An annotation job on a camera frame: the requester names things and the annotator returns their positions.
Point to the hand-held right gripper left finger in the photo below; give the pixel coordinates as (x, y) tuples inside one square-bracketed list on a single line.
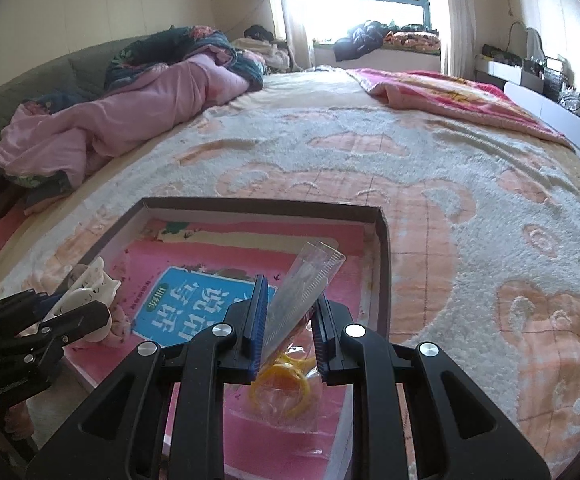
[(259, 325)]

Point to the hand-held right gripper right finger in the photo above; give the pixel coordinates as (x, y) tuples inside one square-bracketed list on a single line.
[(322, 345)]

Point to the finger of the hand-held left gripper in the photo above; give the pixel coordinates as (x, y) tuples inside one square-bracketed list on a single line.
[(49, 302), (79, 320)]

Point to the white cat hair clip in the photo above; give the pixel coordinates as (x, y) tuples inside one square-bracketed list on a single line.
[(92, 280)]

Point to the brown cardboard box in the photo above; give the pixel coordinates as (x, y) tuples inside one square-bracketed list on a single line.
[(270, 207)]

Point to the pink book blue label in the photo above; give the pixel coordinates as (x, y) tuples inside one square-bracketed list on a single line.
[(179, 270)]

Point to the cream orange patterned blanket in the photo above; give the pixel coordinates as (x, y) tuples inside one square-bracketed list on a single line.
[(420, 170)]

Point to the pink floral quilt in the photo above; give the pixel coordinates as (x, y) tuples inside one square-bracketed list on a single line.
[(134, 105)]

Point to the grey padded headboard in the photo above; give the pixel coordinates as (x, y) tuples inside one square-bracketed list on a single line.
[(59, 65)]

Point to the pile of clothes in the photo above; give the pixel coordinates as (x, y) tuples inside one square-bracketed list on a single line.
[(260, 45)]

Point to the red pink blanket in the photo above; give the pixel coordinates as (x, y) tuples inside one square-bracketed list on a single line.
[(445, 92)]

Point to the dark puffer jacket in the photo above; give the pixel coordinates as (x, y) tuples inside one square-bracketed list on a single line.
[(360, 40)]

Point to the white curtain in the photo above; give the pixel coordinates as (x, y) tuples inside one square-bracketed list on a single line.
[(297, 10), (457, 15)]

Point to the orange patterned cloth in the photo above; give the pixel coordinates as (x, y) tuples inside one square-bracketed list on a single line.
[(412, 40)]

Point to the white bed footboard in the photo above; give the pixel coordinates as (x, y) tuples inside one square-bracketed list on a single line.
[(555, 115)]

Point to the white desk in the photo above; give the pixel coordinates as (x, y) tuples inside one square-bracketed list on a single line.
[(500, 67)]

